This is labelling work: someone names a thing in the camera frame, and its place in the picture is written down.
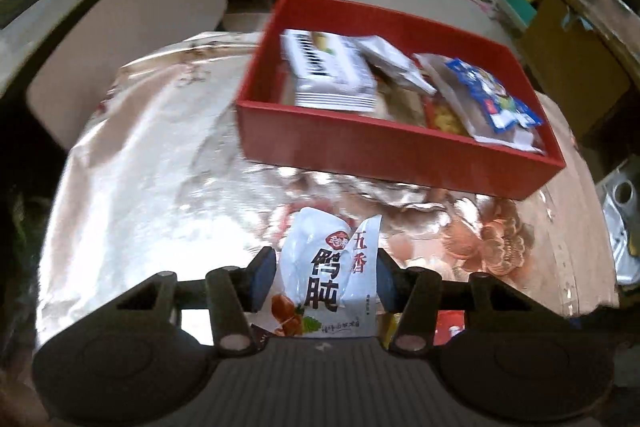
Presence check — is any wooden cabinet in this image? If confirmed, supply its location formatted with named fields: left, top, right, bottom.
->
left=520, top=0, right=640, bottom=158

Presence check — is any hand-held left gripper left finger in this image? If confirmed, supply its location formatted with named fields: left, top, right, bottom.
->
left=115, top=247, right=277, bottom=355

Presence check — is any white snack packet red logo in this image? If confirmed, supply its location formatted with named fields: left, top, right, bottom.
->
left=277, top=207, right=385, bottom=339

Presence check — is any grey coffee table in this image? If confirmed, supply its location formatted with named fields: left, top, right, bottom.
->
left=0, top=0, right=228, bottom=148

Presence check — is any clear cake packet blue print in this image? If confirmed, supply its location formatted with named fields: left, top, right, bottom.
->
left=414, top=53, right=547, bottom=154

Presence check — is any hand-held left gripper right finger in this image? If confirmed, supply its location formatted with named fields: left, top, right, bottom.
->
left=376, top=248, right=538, bottom=354

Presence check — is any blue cartoon snack packet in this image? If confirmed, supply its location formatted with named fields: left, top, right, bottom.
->
left=444, top=58, right=544, bottom=132

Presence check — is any blue bun packet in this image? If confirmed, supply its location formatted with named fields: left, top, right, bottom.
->
left=375, top=82, right=428, bottom=124

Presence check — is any red cardboard box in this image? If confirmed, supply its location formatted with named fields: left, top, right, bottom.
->
left=235, top=0, right=567, bottom=202

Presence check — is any silver grey snack packet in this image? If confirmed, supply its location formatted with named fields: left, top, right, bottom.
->
left=356, top=35, right=438, bottom=96

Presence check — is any clear waffle packet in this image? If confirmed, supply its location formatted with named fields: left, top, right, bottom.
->
left=425, top=99, right=473, bottom=138

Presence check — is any white hazelnut wafer packet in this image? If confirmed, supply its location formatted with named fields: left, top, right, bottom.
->
left=280, top=29, right=379, bottom=112

